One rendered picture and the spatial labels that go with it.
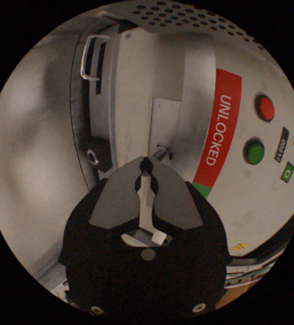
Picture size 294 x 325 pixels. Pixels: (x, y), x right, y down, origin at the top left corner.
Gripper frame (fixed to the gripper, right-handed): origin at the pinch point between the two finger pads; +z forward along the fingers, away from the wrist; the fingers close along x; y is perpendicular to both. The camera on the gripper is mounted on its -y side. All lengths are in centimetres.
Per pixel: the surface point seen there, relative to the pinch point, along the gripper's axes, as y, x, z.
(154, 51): -13.0, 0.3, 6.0
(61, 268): 32.0, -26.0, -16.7
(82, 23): -23.0, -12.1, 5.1
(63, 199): 13.1, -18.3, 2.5
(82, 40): -20.6, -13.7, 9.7
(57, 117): -3.8, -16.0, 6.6
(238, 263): 35, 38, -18
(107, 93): -6.6, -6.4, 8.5
